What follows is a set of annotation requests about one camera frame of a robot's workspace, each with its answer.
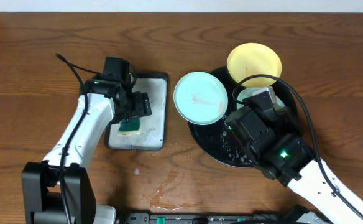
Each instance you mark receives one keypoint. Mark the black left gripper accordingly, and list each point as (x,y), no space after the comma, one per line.
(142,106)

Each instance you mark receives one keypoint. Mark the green yellow sponge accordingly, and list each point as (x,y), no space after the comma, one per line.
(129,126)

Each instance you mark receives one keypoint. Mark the mint plate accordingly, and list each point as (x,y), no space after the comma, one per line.
(200,98)
(249,92)

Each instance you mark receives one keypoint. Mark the yellow plate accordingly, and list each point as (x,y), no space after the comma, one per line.
(250,59)

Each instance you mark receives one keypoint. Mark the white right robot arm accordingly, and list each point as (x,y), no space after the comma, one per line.
(289,160)

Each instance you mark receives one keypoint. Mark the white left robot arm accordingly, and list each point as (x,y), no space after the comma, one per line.
(58,189)

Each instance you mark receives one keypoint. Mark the round black tray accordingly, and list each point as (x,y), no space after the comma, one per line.
(214,138)

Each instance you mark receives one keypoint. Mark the black rectangular soap tray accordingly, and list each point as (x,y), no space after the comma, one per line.
(151,135)

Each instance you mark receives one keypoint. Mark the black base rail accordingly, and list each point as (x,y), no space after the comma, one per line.
(145,218)

